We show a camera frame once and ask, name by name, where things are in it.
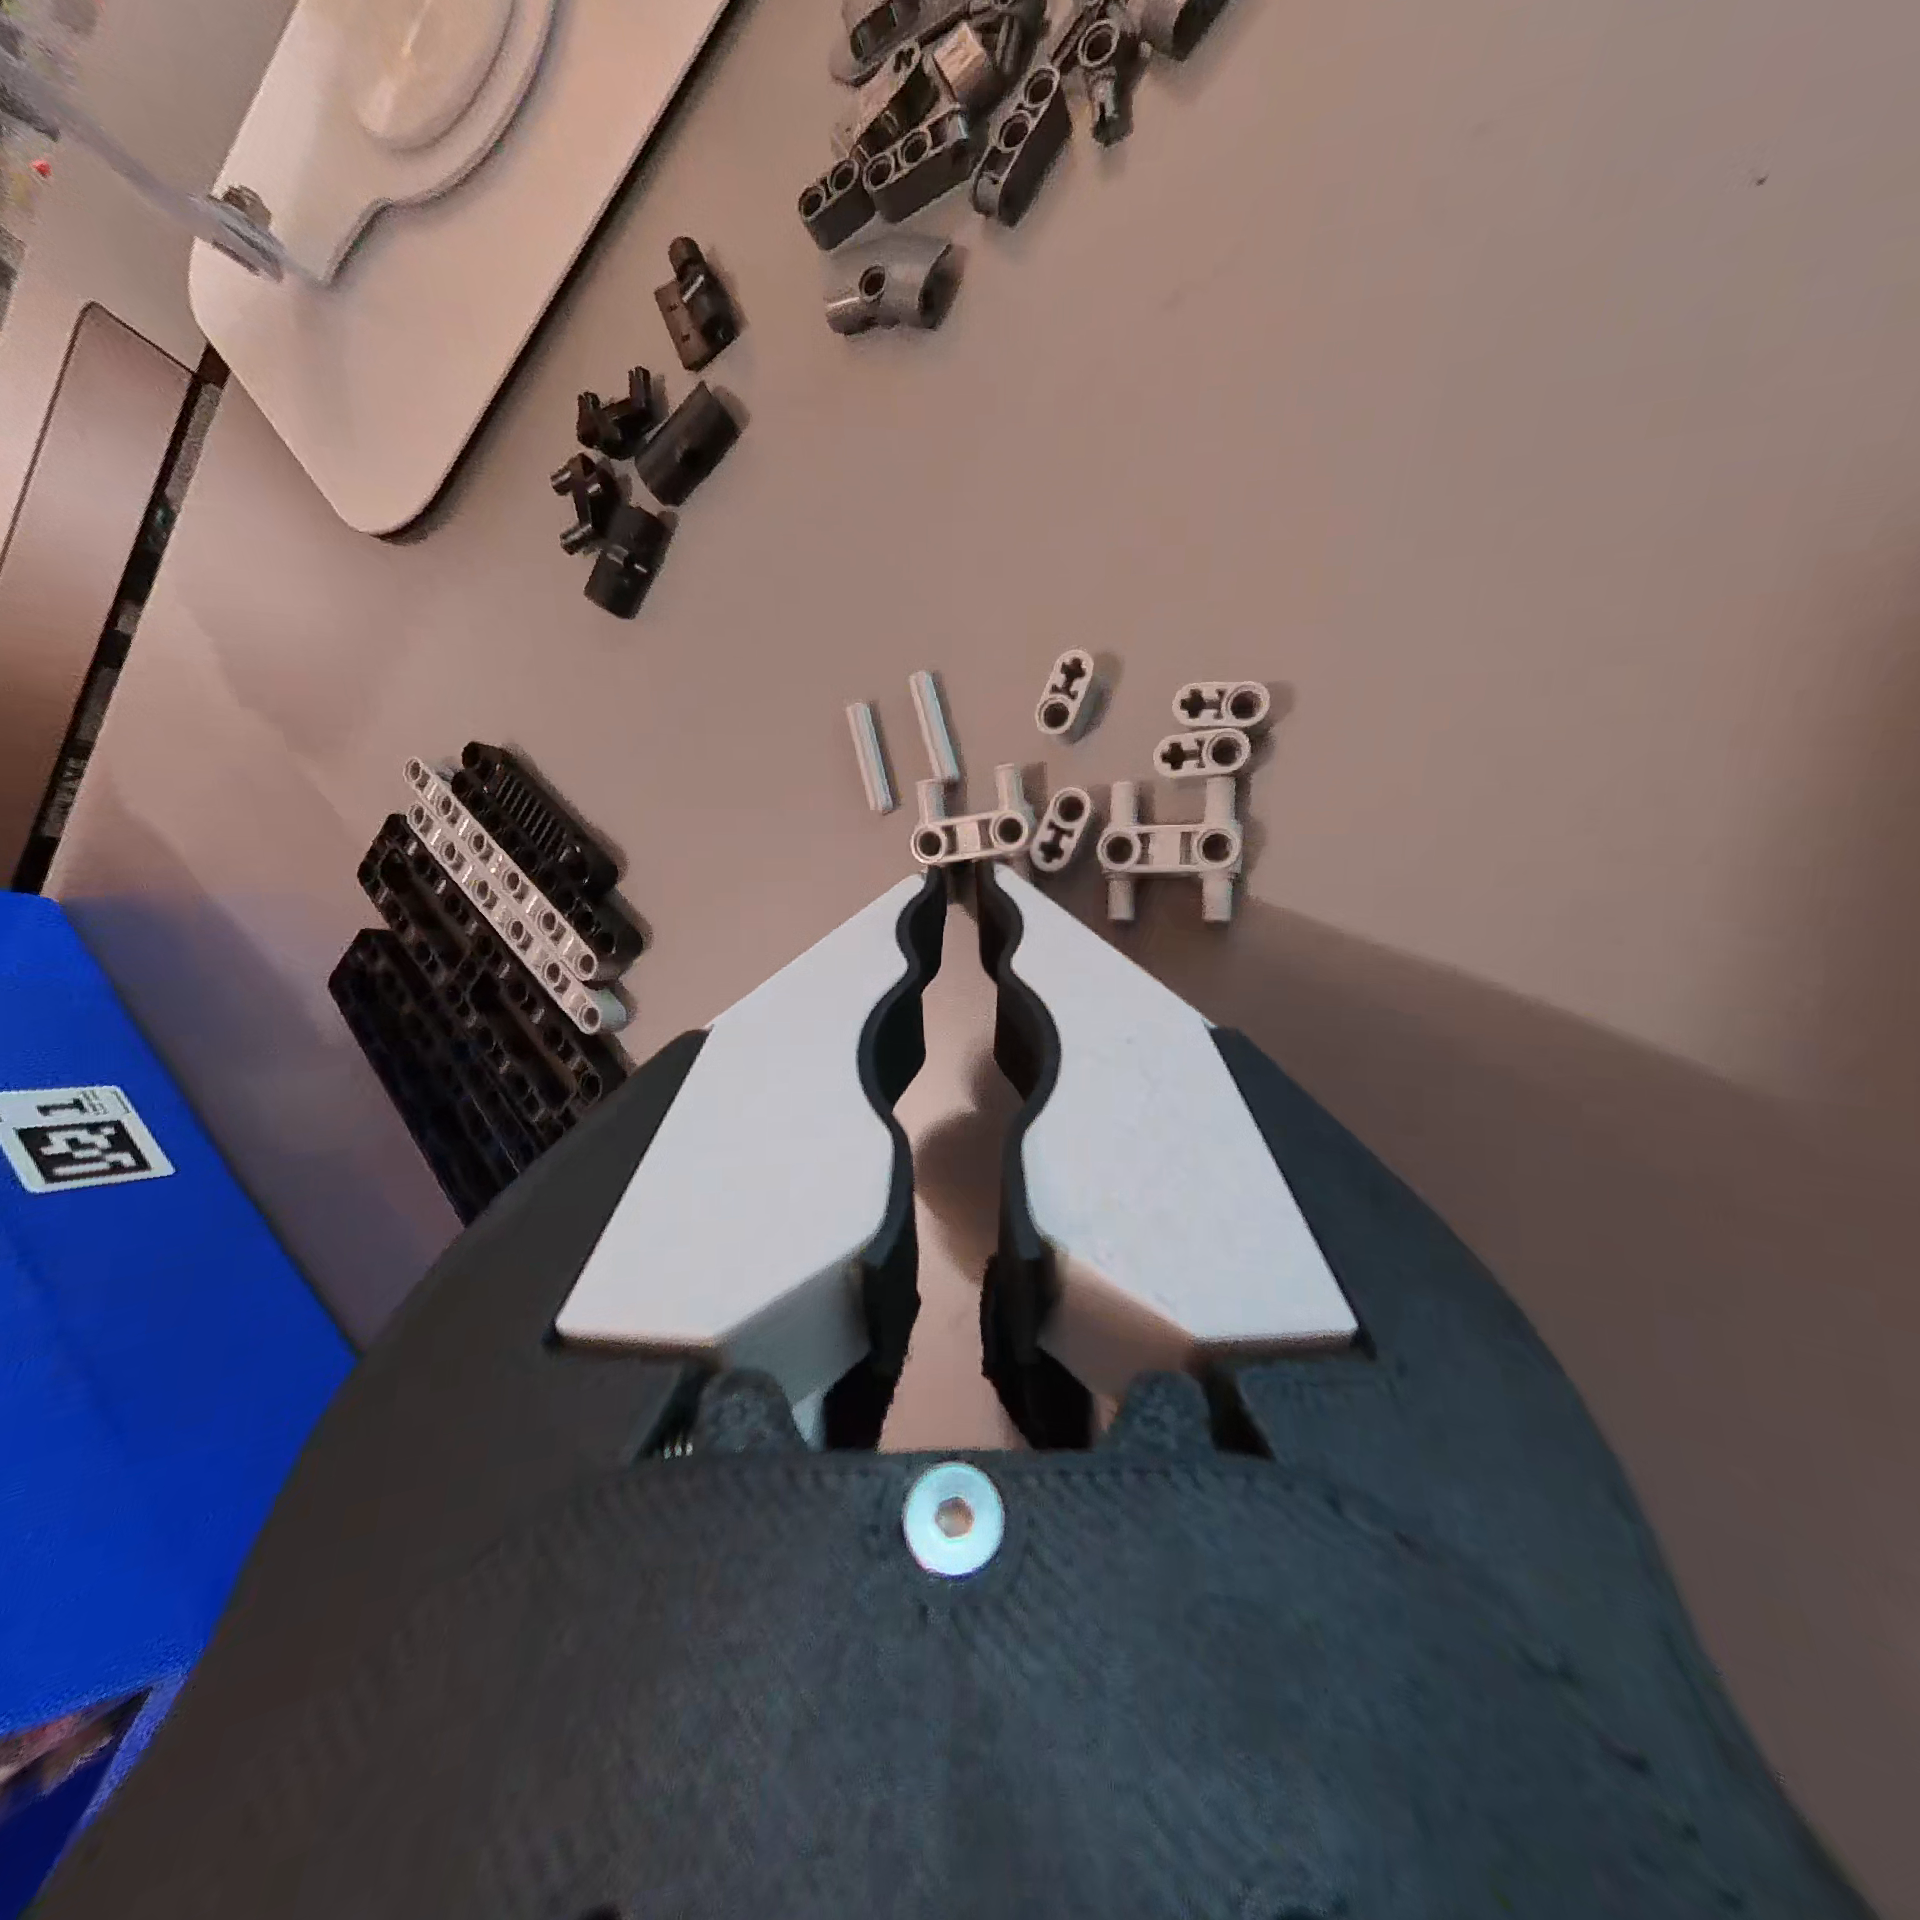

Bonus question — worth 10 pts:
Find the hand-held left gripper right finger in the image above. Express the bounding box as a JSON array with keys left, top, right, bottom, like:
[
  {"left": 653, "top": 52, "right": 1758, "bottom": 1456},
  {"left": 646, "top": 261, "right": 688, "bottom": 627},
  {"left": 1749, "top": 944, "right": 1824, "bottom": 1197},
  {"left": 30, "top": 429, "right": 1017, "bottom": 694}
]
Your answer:
[{"left": 974, "top": 865, "right": 1364, "bottom": 1456}]

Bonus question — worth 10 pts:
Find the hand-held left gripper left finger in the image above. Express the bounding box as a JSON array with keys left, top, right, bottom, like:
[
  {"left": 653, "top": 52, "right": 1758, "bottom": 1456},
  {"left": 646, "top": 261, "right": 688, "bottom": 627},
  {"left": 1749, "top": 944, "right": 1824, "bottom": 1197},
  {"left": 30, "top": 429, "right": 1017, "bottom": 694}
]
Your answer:
[{"left": 552, "top": 873, "right": 953, "bottom": 1456}]

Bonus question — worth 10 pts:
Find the stack of black lego beams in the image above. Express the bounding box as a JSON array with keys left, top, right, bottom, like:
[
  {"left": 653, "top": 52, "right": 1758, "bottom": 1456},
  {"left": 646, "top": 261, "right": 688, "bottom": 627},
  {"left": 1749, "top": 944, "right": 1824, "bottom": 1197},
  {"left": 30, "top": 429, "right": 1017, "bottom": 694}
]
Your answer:
[{"left": 324, "top": 741, "right": 647, "bottom": 1219}]

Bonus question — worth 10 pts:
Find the cluster of light grey lego pieces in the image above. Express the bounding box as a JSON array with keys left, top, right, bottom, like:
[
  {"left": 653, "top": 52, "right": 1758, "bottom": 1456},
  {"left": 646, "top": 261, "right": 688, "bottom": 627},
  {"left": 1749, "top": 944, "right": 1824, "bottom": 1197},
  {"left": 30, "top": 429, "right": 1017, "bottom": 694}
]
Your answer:
[{"left": 844, "top": 652, "right": 1279, "bottom": 925}]

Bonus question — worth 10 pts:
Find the black forked lego connector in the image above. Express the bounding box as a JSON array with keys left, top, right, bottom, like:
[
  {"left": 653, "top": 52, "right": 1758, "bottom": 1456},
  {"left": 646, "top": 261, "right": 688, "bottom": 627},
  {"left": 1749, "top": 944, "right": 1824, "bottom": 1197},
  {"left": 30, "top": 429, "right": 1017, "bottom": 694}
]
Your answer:
[
  {"left": 577, "top": 363, "right": 659, "bottom": 462},
  {"left": 546, "top": 454, "right": 627, "bottom": 555}
]

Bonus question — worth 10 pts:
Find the black lego pin connector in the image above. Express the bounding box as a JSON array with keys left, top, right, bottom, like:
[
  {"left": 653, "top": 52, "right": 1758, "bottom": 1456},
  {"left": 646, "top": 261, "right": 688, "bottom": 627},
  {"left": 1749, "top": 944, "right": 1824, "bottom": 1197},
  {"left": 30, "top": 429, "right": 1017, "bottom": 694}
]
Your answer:
[{"left": 653, "top": 242, "right": 749, "bottom": 372}]

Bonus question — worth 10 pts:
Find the pile of dark grey lego pieces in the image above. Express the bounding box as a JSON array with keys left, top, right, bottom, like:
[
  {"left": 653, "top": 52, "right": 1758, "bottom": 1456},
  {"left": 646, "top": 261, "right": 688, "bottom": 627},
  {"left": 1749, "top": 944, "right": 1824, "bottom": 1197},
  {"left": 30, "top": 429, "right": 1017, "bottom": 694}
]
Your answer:
[{"left": 797, "top": 0, "right": 1234, "bottom": 340}]

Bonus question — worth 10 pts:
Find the blue storage bin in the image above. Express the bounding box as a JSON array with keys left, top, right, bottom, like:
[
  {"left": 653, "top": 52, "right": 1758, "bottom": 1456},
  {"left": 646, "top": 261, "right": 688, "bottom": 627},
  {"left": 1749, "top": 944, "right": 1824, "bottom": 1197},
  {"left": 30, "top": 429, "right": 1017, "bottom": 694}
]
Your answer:
[{"left": 0, "top": 896, "right": 362, "bottom": 1920}]

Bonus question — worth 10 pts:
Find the white book stand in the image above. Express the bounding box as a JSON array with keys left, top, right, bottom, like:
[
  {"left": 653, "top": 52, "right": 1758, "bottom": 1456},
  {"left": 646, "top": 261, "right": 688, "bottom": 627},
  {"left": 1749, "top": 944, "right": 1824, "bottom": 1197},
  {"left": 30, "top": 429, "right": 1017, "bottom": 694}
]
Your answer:
[{"left": 0, "top": 0, "right": 737, "bottom": 535}]

